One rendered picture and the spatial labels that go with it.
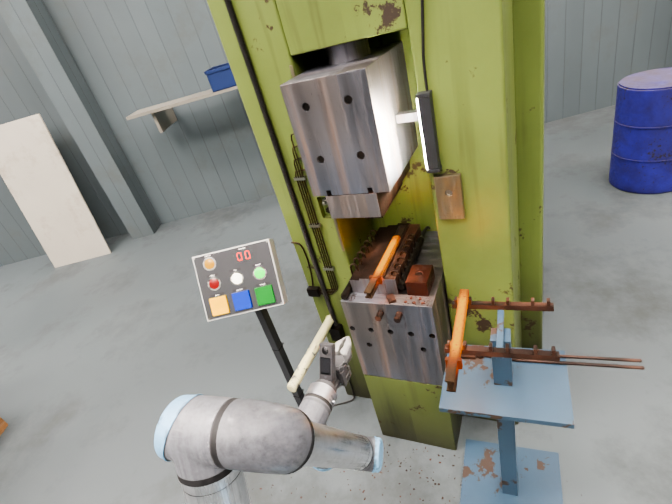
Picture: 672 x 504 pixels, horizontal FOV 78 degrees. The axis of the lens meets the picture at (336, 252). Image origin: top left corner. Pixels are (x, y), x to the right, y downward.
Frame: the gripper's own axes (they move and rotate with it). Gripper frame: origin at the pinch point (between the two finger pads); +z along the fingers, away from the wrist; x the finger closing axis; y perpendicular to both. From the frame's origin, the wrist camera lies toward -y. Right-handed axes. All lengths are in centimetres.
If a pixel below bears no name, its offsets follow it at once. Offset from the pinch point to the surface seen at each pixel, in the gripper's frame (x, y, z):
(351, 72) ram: 8, -76, 34
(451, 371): 36.1, -0.4, -8.4
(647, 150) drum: 130, 62, 284
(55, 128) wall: -462, -49, 234
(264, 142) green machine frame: -41, -55, 48
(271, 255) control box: -41, -14, 28
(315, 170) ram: -13, -47, 34
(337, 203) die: -8.2, -33.3, 33.6
